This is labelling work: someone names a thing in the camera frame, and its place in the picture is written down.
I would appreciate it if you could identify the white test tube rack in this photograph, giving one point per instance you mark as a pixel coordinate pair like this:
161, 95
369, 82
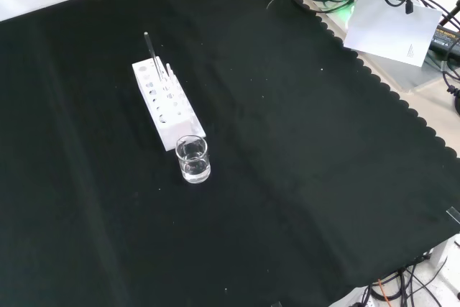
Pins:
169, 120

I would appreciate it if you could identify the small clear glass beaker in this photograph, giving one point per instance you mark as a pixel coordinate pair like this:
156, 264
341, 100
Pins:
194, 172

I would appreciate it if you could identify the black bench cloth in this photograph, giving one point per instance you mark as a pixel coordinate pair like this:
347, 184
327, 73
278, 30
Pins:
287, 141

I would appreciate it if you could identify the white paper sheet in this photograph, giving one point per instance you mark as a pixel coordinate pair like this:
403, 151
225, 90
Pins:
388, 30

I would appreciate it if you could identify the black power adapter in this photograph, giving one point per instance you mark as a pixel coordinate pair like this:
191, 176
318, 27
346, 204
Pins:
445, 39

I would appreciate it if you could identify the clear tape piece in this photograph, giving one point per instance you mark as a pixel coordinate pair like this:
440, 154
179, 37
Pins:
453, 214

